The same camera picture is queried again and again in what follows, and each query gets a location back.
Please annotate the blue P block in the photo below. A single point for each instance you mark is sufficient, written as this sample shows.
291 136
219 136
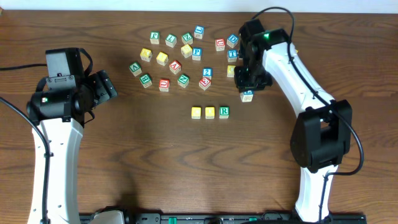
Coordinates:
196 53

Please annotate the blue T block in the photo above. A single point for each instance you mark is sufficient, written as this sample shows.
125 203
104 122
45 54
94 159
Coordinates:
232 55

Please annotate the red u block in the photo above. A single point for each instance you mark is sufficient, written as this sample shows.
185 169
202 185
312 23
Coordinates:
164 85
220 44

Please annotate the yellow S block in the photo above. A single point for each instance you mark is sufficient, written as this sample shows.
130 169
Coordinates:
186 51

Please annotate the green R block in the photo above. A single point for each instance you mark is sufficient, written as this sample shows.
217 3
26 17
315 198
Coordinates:
224 112

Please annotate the yellow O block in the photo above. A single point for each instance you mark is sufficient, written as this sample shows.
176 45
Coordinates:
210 112

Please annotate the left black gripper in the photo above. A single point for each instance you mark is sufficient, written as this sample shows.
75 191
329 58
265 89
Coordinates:
104 86

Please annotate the blue 2 block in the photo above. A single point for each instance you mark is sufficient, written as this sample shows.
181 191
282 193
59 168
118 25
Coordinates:
208 73

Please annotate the yellow C block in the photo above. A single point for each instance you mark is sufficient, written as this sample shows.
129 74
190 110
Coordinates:
196 112

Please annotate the green B block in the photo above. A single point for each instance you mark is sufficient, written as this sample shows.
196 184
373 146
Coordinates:
145 80

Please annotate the yellow block centre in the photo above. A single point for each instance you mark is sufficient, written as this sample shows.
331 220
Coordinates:
230 71

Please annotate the yellow block left middle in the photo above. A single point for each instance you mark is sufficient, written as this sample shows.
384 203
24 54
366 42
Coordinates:
162 58

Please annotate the blue D block centre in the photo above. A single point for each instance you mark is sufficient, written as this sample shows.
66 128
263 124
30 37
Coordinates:
232 41

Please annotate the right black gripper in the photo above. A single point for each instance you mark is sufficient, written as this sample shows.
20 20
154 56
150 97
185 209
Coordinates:
252 81

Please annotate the green L block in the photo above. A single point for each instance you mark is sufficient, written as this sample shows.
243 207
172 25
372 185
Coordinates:
171 40

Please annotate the blue L block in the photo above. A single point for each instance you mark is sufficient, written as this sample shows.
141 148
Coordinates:
247 96

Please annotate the green A block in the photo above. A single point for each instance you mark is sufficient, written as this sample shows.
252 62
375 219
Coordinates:
135 69

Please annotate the green N block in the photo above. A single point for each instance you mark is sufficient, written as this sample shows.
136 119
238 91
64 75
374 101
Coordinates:
183 80

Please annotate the blue J block top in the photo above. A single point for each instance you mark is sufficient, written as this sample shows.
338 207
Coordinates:
199 32

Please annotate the red U block bottom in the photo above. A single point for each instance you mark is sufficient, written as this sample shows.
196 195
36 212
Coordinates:
164 85

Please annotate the red 3 block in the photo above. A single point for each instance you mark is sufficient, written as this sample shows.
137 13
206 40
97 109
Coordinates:
204 83

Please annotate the red U block top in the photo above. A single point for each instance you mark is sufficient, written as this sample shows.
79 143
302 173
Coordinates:
220 44

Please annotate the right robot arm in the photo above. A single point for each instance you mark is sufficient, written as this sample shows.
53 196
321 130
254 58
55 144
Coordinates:
320 137

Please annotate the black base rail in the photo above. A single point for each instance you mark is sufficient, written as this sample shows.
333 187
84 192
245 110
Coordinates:
268 217

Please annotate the green Z block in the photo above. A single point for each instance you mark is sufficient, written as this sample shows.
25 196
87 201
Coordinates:
187 38

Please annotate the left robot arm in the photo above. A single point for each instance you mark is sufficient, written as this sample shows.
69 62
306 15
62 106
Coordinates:
57 110

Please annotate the yellow X block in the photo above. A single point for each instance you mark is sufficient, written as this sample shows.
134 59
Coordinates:
146 54

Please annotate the red A block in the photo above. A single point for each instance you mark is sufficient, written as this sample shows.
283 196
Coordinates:
175 67

